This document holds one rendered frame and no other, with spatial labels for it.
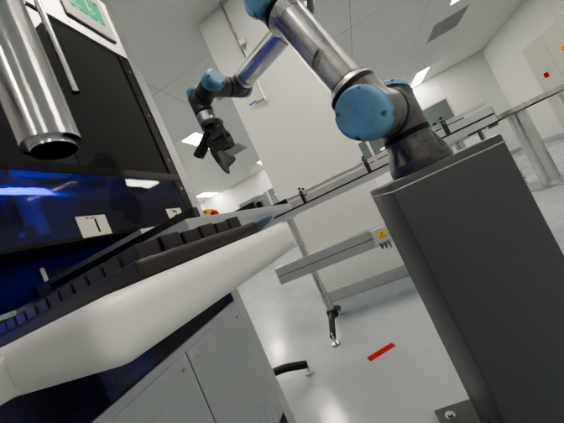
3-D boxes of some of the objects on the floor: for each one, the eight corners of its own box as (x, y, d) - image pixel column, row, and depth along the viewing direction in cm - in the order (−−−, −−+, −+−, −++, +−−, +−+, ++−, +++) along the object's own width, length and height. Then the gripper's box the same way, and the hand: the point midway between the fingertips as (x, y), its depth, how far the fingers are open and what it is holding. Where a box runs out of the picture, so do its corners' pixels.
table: (530, 200, 272) (488, 118, 277) (488, 198, 362) (456, 137, 367) (645, 156, 245) (597, 67, 251) (569, 166, 335) (534, 100, 341)
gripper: (214, 114, 101) (237, 164, 100) (225, 121, 110) (246, 167, 109) (195, 126, 103) (218, 175, 102) (208, 131, 112) (229, 176, 111)
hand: (226, 171), depth 106 cm, fingers closed
